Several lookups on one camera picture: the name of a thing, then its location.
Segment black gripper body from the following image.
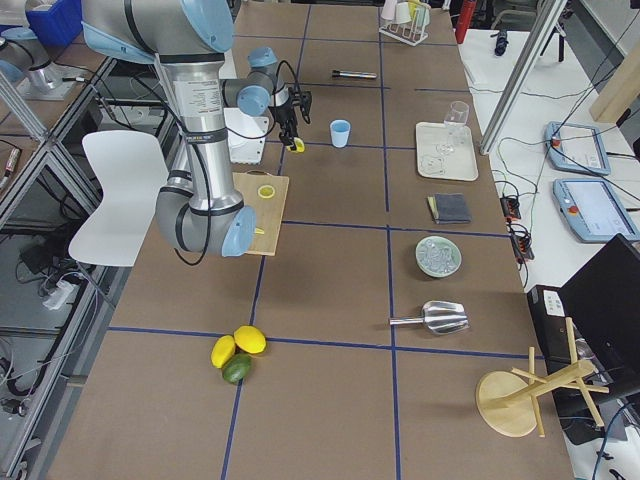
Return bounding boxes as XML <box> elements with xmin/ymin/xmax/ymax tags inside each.
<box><xmin>269</xmin><ymin>86</ymin><xmax>312</xmax><ymax>136</ymax></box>

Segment steel muddler black tip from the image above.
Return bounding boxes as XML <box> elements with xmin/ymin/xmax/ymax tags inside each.
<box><xmin>331</xmin><ymin>70</ymin><xmax>378</xmax><ymax>81</ymax></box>

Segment yellow lemon slice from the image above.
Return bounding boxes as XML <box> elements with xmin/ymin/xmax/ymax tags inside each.
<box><xmin>287</xmin><ymin>137</ymin><xmax>306</xmax><ymax>153</ymax></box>
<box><xmin>257</xmin><ymin>184</ymin><xmax>277</xmax><ymax>200</ymax></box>

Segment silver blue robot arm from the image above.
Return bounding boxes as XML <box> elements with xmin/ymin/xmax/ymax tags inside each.
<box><xmin>82</xmin><ymin>1</ymin><xmax>312</xmax><ymax>257</ymax></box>
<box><xmin>1</xmin><ymin>27</ymin><xmax>63</xmax><ymax>94</ymax></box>

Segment light blue plastic cup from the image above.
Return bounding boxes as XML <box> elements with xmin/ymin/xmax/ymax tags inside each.
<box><xmin>330</xmin><ymin>119</ymin><xmax>351</xmax><ymax>148</ymax></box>

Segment white cup rack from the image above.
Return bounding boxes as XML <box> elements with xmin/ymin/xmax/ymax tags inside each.
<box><xmin>378</xmin><ymin>0</ymin><xmax>431</xmax><ymax>46</ymax></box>

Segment yellow lemon upper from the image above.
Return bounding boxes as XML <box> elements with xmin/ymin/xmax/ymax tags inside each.
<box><xmin>233</xmin><ymin>325</ymin><xmax>267</xmax><ymax>354</ymax></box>

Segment yellow lemon left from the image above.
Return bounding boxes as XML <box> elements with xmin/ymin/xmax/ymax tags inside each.
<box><xmin>210</xmin><ymin>335</ymin><xmax>236</xmax><ymax>369</ymax></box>

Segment wooden cup tree stand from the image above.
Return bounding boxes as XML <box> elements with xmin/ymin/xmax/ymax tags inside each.
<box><xmin>475</xmin><ymin>317</ymin><xmax>609</xmax><ymax>438</ymax></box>

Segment bamboo cutting board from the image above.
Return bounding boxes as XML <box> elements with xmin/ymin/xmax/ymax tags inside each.
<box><xmin>233</xmin><ymin>172</ymin><xmax>289</xmax><ymax>256</ymax></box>

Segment cream bear tray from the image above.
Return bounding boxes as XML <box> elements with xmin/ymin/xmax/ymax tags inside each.
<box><xmin>415</xmin><ymin>122</ymin><xmax>479</xmax><ymax>182</ymax></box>

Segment white plastic chair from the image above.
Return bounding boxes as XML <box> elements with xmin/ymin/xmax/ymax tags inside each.
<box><xmin>69</xmin><ymin>130</ymin><xmax>168</xmax><ymax>267</ymax></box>

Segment clear wine glass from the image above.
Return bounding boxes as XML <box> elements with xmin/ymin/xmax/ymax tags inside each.
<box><xmin>437</xmin><ymin>101</ymin><xmax>470</xmax><ymax>155</ymax></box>

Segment grey folded cloth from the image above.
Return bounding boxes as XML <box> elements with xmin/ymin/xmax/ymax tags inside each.
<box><xmin>427</xmin><ymin>193</ymin><xmax>472</xmax><ymax>224</ymax></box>

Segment green bowl of ice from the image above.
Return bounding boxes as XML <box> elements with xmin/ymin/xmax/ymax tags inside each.
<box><xmin>415</xmin><ymin>235</ymin><xmax>462</xmax><ymax>278</ymax></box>

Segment red fire extinguisher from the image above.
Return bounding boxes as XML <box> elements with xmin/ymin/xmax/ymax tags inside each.
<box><xmin>455</xmin><ymin>0</ymin><xmax>477</xmax><ymax>45</ymax></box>

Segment green lime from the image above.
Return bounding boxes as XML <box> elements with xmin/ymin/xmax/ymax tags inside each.
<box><xmin>222</xmin><ymin>353</ymin><xmax>252</xmax><ymax>384</ymax></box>

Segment steel ice scoop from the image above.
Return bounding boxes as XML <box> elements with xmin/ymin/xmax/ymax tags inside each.
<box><xmin>389</xmin><ymin>300</ymin><xmax>470</xmax><ymax>336</ymax></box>

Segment blue storage bin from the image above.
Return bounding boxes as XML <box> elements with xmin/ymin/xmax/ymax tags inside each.
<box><xmin>25</xmin><ymin>0</ymin><xmax>82</xmax><ymax>47</ymax></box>

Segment upper teach pendant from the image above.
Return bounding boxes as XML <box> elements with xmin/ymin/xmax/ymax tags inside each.
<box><xmin>543</xmin><ymin>121</ymin><xmax>611</xmax><ymax>176</ymax></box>

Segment teach pendant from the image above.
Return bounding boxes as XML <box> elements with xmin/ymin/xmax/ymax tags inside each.
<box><xmin>543</xmin><ymin>121</ymin><xmax>611</xmax><ymax>176</ymax></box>
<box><xmin>552</xmin><ymin>179</ymin><xmax>639</xmax><ymax>243</ymax></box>

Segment lower teach pendant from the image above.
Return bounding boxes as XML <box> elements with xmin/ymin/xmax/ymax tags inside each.
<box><xmin>552</xmin><ymin>179</ymin><xmax>639</xmax><ymax>243</ymax></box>

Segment black laptop computer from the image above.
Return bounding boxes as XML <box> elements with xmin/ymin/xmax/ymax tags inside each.
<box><xmin>526</xmin><ymin>233</ymin><xmax>640</xmax><ymax>401</ymax></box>

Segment aluminium frame post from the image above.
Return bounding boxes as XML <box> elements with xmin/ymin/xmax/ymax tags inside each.
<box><xmin>479</xmin><ymin>0</ymin><xmax>567</xmax><ymax>155</ymax></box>

